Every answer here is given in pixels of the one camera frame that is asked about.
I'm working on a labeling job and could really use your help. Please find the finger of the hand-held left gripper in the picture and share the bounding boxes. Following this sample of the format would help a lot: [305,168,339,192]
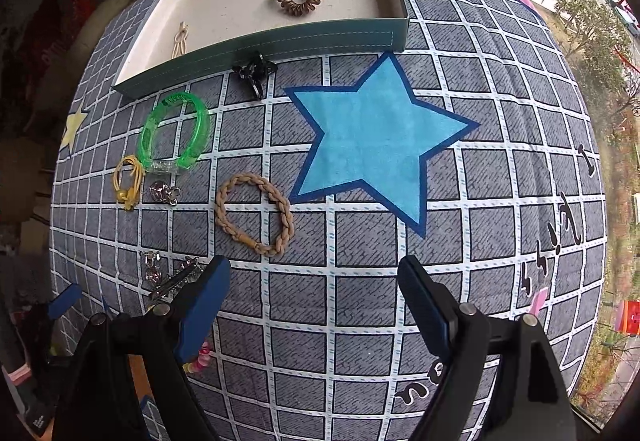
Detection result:
[30,282,84,352]

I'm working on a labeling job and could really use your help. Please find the beige knotted hair tie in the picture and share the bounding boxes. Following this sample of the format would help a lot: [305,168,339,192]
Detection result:
[171,21,192,60]

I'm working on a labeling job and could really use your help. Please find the beige braided hair tie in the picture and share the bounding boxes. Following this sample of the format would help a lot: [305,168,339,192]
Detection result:
[215,172,296,258]

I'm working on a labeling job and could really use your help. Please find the black hair claw clip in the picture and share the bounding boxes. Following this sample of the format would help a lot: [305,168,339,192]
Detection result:
[231,51,279,100]

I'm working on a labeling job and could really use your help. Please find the green translucent bangle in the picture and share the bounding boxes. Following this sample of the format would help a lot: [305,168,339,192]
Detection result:
[137,91,211,174]

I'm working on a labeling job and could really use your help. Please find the yellow hair tie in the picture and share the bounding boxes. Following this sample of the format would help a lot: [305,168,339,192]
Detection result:
[113,155,146,212]

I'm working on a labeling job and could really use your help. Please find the silver charm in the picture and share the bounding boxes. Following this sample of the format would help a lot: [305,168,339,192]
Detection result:
[149,181,182,208]

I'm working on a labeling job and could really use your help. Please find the silver earring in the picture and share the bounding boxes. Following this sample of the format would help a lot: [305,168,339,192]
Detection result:
[140,251,163,289]

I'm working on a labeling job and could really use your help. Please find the silver hair clip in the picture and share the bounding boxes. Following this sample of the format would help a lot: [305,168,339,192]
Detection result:
[147,256,206,302]

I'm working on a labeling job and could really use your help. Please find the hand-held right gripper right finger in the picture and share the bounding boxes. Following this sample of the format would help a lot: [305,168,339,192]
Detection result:
[397,255,576,441]

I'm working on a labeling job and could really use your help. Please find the green tree outdoors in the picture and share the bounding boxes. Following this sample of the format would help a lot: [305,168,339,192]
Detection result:
[552,0,633,86]

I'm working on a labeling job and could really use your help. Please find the pink yellow bead bracelet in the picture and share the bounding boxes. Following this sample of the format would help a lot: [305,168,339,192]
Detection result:
[181,341,213,377]

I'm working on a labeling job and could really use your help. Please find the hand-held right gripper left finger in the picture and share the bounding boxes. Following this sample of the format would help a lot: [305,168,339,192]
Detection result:
[52,255,232,441]

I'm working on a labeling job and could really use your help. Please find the white shallow tray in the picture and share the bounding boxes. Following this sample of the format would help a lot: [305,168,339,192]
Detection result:
[111,0,411,102]

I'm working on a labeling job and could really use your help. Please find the red cushion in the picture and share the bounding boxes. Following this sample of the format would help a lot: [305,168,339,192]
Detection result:
[20,0,101,86]

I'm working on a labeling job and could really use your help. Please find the grey checked star blanket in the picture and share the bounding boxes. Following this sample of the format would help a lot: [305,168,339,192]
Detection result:
[50,0,608,441]

